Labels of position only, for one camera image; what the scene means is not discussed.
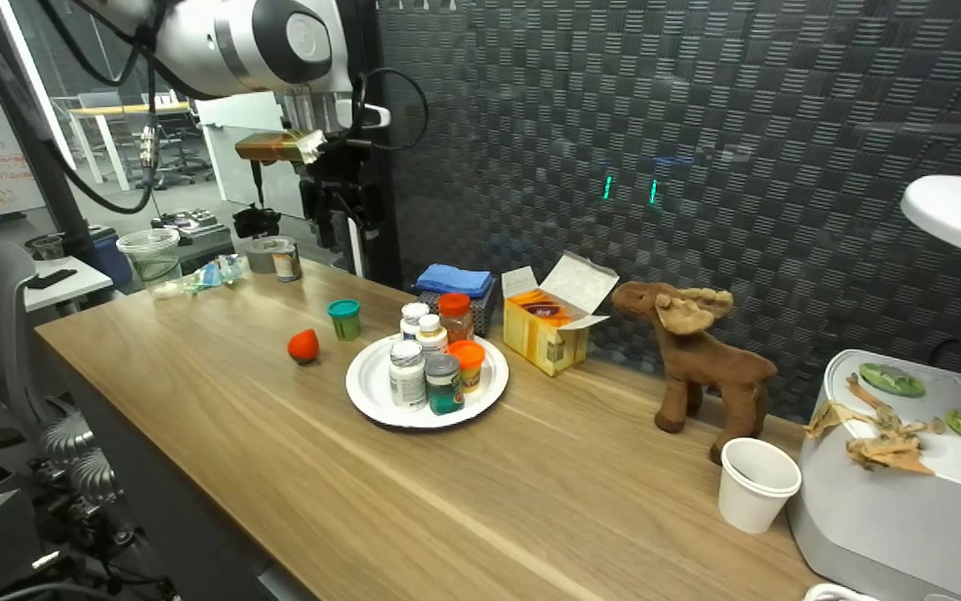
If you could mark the white paper plate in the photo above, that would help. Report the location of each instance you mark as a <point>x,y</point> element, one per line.
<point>376,390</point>

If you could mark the red toy strawberry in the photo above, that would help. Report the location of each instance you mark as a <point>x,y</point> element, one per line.
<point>303,344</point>

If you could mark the small orange lid tub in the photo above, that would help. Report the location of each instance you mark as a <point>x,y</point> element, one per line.
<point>468,360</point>

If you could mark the white paper cup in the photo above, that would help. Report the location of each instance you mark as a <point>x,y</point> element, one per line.
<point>757,487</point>

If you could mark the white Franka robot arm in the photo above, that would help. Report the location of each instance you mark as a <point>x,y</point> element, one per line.
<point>235,45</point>

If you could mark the white pill bottle white cap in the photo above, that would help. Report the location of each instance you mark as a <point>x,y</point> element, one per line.
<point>411,320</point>

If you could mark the blue folded cloth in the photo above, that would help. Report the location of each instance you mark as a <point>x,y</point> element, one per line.
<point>456,277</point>

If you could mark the clear plastic tub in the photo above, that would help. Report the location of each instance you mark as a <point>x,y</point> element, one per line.
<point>151,252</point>

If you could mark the spice bottle with red cap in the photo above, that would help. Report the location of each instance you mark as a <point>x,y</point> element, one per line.
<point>456,317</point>

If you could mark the small glass jar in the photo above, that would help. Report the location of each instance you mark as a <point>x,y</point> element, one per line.
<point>285,260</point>

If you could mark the white bin appliance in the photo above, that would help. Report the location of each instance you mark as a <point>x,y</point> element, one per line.
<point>902,522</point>

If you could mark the green tub with teal lid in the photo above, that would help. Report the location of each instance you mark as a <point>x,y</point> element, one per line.
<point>345,317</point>

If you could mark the white bowl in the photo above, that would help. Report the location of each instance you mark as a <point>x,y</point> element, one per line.
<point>835,593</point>

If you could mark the brown moose plush toy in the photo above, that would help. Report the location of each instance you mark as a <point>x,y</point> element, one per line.
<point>710,360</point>

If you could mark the dried leaf pile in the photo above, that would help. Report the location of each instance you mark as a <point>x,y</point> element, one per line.
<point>877,444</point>

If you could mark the open yellow cardboard box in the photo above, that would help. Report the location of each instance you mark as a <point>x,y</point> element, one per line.
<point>543,328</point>

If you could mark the white bottle with tan cap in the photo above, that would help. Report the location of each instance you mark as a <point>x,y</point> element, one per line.
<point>432,330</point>

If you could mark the black metal pole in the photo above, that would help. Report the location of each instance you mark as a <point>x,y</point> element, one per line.
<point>24,122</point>

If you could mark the clear plastic bottle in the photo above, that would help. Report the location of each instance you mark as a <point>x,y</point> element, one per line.
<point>209,276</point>

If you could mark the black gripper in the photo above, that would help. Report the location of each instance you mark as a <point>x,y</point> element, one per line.
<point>345,184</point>

